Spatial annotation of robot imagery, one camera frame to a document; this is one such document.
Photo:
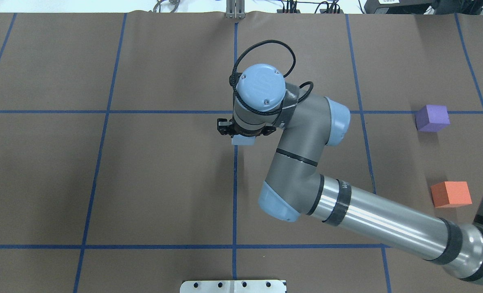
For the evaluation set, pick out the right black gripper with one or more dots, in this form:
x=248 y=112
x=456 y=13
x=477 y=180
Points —
x=224 y=127

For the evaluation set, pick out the light blue foam block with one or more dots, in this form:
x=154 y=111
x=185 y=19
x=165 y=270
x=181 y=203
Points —
x=241 y=140

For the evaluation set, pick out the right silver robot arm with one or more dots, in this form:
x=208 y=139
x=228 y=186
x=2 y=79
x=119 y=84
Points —
x=264 y=101

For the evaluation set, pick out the purple foam block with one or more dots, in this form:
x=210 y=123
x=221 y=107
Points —
x=432 y=118

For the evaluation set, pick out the orange foam block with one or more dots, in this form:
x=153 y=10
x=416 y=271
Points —
x=451 y=194

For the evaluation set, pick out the aluminium frame post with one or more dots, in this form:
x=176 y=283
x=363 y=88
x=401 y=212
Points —
x=235 y=9

